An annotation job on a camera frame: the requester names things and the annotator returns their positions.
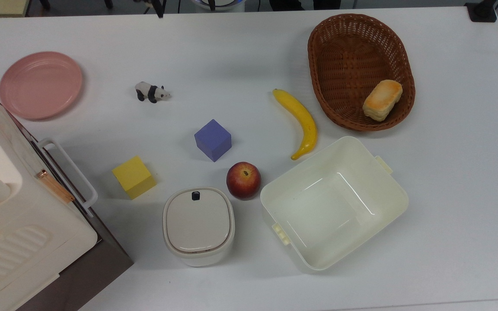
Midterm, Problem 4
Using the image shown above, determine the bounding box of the beige trash can lid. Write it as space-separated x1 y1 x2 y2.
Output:
165 189 233 253

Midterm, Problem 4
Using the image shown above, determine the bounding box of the small white trash can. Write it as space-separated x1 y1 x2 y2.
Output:
162 186 236 267

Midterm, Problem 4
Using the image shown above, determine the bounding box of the toy panda figure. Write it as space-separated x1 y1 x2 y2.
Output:
134 81 172 104

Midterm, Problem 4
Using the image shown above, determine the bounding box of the pink plastic plate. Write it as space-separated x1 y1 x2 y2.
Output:
0 51 84 121

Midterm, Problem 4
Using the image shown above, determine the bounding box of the purple foam cube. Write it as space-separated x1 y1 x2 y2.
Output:
194 119 233 163

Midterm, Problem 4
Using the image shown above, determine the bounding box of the yellow foam cube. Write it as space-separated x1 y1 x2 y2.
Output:
112 155 158 200

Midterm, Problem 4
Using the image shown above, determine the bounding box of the yellow banana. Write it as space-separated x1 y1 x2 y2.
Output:
272 89 319 161

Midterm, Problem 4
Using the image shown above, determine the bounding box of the red apple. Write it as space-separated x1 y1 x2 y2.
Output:
226 162 262 200

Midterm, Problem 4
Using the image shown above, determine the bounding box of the brown wicker basket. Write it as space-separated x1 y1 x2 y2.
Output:
307 13 417 132

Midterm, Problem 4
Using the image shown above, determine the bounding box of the orange bread loaf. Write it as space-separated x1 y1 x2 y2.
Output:
362 79 404 122

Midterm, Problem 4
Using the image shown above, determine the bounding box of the white plastic storage bin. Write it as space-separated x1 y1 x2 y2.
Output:
260 136 409 272

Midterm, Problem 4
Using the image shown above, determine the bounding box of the cream plastic cabinet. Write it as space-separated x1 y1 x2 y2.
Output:
0 78 99 311

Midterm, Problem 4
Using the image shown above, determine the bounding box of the dark brown drawer base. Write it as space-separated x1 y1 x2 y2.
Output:
0 102 134 311

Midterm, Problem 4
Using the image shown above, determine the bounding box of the white drawer handle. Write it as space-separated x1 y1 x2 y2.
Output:
37 137 99 217

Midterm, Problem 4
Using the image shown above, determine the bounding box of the copper cabinet handle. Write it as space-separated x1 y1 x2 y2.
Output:
36 169 76 204

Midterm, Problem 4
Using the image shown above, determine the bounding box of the black camera stand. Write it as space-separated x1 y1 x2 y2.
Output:
464 0 498 23

